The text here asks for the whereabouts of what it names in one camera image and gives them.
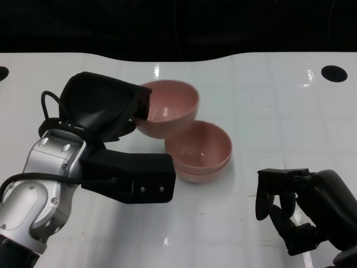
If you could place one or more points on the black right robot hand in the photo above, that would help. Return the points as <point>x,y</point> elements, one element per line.
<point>329,201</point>

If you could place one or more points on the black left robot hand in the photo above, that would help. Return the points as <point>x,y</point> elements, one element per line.
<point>97,100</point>

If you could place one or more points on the pink bowl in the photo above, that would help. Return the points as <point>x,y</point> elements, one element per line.
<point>200,148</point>
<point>173,111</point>
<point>200,176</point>

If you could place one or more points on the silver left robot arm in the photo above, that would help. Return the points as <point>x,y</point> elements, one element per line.
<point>36,201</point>

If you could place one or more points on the black backdrop cloth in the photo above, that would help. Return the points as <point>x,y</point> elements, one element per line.
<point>111,25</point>

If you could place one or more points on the black round table hole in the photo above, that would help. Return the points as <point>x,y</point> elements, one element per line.
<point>334,73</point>
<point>3,73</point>

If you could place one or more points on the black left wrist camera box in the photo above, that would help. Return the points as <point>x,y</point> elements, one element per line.
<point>131,178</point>

